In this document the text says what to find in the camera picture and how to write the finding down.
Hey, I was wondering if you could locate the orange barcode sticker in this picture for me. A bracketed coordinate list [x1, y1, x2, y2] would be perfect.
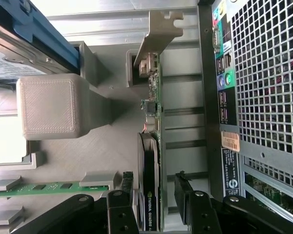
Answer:
[221, 130, 240, 152]

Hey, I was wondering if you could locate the hard disk with blue carrier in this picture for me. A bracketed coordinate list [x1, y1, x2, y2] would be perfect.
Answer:
[0, 0, 80, 81]

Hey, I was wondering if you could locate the green RAM stick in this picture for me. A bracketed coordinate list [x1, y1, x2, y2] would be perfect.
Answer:
[0, 183, 108, 196]

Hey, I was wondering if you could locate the grey printed parts rack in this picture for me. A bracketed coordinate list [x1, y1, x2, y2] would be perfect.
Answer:
[0, 41, 166, 234]

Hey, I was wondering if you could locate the silver CPU chip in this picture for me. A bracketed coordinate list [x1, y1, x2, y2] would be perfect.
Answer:
[0, 116, 29, 163]

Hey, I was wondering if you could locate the black case label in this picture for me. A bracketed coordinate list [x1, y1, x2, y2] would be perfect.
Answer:
[222, 149, 240, 196]

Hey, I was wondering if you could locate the open grey PC case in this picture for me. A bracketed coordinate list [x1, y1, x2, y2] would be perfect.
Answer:
[197, 0, 293, 229]

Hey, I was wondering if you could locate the rear port panel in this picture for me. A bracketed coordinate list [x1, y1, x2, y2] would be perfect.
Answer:
[211, 0, 237, 129]

